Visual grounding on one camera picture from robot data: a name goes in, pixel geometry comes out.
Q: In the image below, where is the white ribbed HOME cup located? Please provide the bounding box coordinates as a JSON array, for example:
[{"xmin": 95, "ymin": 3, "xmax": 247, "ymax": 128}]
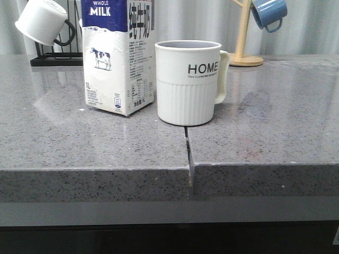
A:
[{"xmin": 155, "ymin": 40, "xmax": 230, "ymax": 126}]

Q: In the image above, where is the white blue milk carton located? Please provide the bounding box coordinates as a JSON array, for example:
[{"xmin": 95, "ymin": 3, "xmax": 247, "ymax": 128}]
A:
[{"xmin": 81, "ymin": 1, "xmax": 156, "ymax": 116}]

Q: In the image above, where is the wooden mug tree stand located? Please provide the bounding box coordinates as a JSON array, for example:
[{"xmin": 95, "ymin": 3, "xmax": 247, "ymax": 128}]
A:
[{"xmin": 230, "ymin": 0, "xmax": 263, "ymax": 67}]

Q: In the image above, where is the blue enamel mug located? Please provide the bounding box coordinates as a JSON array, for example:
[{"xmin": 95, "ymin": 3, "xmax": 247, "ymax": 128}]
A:
[{"xmin": 251, "ymin": 0, "xmax": 288, "ymax": 33}]

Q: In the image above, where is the left white enamel mug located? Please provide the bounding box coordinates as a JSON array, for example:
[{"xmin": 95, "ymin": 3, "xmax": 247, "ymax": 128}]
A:
[{"xmin": 15, "ymin": 0, "xmax": 76, "ymax": 47}]

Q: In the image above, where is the black wire mug rack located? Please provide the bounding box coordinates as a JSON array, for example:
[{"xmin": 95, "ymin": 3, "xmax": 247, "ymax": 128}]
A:
[{"xmin": 30, "ymin": 1, "xmax": 83, "ymax": 67}]

